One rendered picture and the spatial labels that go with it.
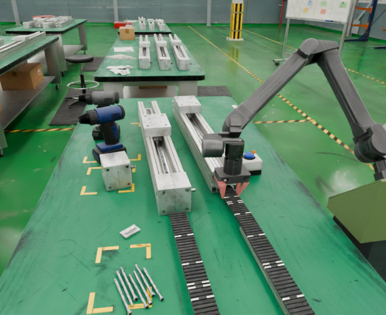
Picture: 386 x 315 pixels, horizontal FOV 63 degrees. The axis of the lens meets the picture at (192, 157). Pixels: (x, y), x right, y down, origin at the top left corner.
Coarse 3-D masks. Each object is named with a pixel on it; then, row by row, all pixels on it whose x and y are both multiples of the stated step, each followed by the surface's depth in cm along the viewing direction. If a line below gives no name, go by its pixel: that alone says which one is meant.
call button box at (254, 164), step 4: (256, 156) 121; (244, 160) 118; (248, 160) 118; (252, 160) 118; (256, 160) 118; (260, 160) 118; (244, 164) 117; (248, 164) 117; (252, 164) 117; (256, 164) 118; (260, 164) 118; (248, 168) 118; (252, 168) 118; (256, 168) 119; (260, 168) 119; (252, 172) 119; (256, 172) 120; (260, 172) 120
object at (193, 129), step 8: (176, 112) 164; (176, 120) 166; (184, 120) 147; (192, 120) 155; (200, 120) 147; (184, 128) 148; (192, 128) 138; (200, 128) 147; (208, 128) 139; (184, 136) 149; (192, 136) 131; (200, 136) 138; (192, 144) 133; (200, 144) 124; (192, 152) 134; (200, 152) 119; (224, 152) 118; (200, 160) 120; (208, 160) 112; (216, 160) 118; (200, 168) 122; (208, 168) 109; (208, 176) 110; (208, 184) 111; (216, 184) 109; (232, 184) 110
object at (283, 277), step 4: (272, 276) 73; (276, 276) 73; (280, 276) 73; (284, 276) 73; (288, 276) 73; (272, 280) 72; (276, 280) 72; (280, 280) 72; (284, 280) 72; (288, 280) 72
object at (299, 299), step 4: (292, 296) 68; (296, 296) 68; (300, 296) 68; (304, 296) 68; (284, 300) 68; (288, 300) 68; (292, 300) 68; (296, 300) 68; (300, 300) 68; (304, 300) 68; (288, 304) 67; (292, 304) 67
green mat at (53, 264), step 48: (144, 144) 143; (48, 192) 108; (144, 192) 109; (192, 192) 109; (288, 192) 110; (48, 240) 87; (96, 240) 88; (144, 240) 88; (240, 240) 89; (288, 240) 89; (336, 240) 89; (0, 288) 73; (48, 288) 73; (96, 288) 74; (240, 288) 74; (336, 288) 75; (384, 288) 75
